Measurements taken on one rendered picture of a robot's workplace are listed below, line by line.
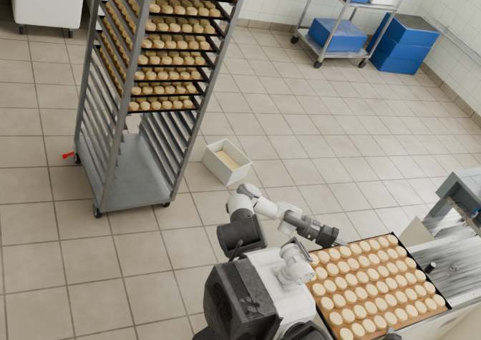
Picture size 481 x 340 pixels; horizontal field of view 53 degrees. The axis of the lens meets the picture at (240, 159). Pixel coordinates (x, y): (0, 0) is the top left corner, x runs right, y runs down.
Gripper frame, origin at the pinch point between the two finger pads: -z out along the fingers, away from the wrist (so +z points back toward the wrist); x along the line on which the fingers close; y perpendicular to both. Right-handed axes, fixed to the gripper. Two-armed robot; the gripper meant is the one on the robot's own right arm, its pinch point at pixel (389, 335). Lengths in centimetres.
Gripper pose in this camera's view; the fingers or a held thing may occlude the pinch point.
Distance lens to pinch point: 196.3
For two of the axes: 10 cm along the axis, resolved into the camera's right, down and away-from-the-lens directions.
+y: -9.0, -4.3, 0.5
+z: -3.0, 5.5, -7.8
